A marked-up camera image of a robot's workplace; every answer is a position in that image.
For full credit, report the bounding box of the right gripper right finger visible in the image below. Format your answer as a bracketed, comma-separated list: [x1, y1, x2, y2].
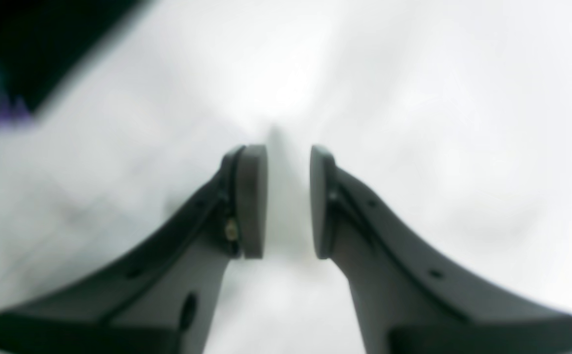
[310, 145, 572, 354]

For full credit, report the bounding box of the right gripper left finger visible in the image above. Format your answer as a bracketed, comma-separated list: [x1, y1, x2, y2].
[0, 145, 268, 354]

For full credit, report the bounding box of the black T-shirt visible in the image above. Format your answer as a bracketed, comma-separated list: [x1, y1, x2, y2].
[0, 0, 144, 127]

